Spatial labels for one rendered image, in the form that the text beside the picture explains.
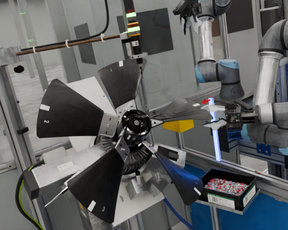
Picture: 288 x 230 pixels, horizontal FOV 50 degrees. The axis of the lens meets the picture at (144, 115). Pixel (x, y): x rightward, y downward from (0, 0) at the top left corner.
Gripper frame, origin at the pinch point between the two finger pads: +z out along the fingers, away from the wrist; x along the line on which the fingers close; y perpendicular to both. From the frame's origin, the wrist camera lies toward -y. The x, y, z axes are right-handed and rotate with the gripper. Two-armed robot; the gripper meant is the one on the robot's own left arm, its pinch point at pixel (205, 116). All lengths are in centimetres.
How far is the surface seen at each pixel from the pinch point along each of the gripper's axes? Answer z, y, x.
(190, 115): 6.6, -4.3, 1.1
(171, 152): 16.2, 1.5, 15.1
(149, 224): 61, -50, 106
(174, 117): 12.5, 0.0, -0.3
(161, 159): 15.1, 18.3, 8.0
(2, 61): 85, 2, -34
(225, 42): 1, -140, 1
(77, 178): 35, 42, 0
